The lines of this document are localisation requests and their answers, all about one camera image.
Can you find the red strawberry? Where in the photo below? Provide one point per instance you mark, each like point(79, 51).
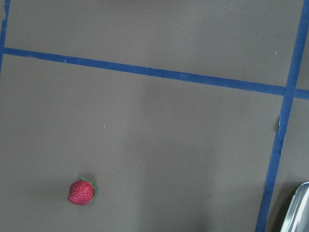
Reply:
point(82, 192)

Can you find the steel ice scoop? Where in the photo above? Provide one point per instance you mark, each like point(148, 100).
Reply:
point(297, 216)

